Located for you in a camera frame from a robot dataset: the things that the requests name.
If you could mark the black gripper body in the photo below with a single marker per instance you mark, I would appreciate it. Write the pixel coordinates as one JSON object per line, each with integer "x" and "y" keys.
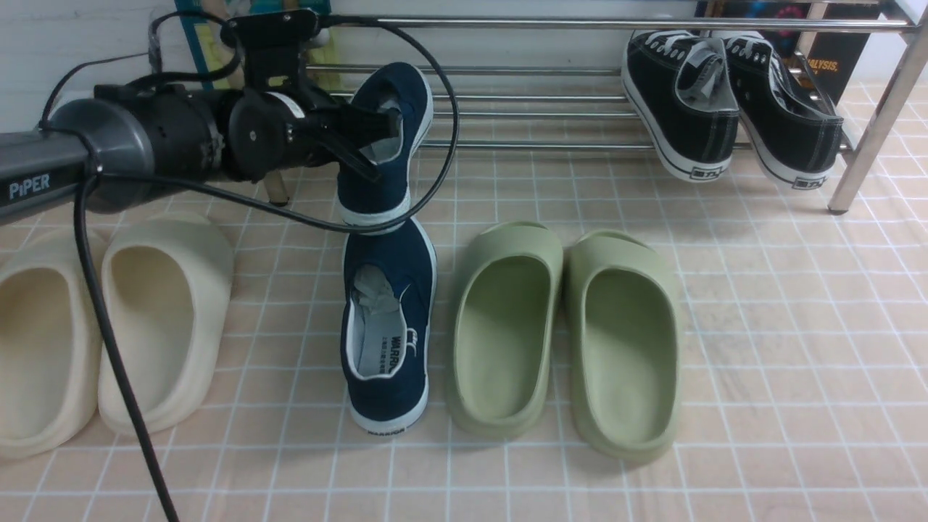
{"x": 263, "y": 131}

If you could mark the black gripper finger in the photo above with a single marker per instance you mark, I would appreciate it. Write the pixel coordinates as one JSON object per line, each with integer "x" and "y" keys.
{"x": 361, "y": 126}
{"x": 343, "y": 151}

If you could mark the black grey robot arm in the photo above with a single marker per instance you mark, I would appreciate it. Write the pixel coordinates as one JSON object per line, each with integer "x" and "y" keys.
{"x": 171, "y": 138}

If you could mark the black canvas sneaker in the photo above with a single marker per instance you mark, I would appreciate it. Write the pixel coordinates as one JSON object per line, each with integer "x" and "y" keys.
{"x": 678, "y": 83}
{"x": 796, "y": 139}

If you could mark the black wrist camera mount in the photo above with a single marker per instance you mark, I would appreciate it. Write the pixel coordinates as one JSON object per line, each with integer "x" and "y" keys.
{"x": 272, "y": 46}

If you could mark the green foam slipper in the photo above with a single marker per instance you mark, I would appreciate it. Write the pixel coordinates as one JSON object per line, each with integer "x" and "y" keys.
{"x": 504, "y": 301}
{"x": 622, "y": 305}

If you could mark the left cream foam slipper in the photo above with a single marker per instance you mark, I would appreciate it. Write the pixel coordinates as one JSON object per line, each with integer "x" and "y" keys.
{"x": 51, "y": 347}

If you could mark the right cream foam slipper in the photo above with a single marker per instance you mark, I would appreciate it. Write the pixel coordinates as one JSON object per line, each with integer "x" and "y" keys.
{"x": 167, "y": 283}

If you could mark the left black canvas sneaker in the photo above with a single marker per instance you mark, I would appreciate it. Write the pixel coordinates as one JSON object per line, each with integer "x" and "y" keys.
{"x": 678, "y": 83}

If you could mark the navy canvas shoe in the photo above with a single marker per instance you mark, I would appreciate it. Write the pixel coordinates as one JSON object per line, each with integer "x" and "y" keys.
{"x": 390, "y": 285}
{"x": 398, "y": 89}

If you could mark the cream foam slipper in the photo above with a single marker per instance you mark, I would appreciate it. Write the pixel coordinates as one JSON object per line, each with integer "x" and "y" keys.
{"x": 167, "y": 283}
{"x": 51, "y": 347}

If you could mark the right black canvas sneaker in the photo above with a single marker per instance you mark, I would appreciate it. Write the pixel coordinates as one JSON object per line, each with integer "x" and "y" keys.
{"x": 796, "y": 139}

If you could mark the black book orange text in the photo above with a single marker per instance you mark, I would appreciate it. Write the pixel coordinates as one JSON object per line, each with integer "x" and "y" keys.
{"x": 837, "y": 65}

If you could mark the yellow green paper bag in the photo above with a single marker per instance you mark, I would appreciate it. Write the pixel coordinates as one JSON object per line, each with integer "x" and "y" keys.
{"x": 209, "y": 53}

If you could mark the right green foam slipper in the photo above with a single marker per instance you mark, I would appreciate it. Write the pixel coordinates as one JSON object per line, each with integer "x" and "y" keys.
{"x": 622, "y": 305}

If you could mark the chrome metal shoe rack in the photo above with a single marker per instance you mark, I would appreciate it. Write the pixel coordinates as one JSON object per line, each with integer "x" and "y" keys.
{"x": 859, "y": 153}

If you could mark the left green foam slipper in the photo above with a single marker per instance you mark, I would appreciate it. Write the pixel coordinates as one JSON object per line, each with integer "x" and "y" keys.
{"x": 504, "y": 301}

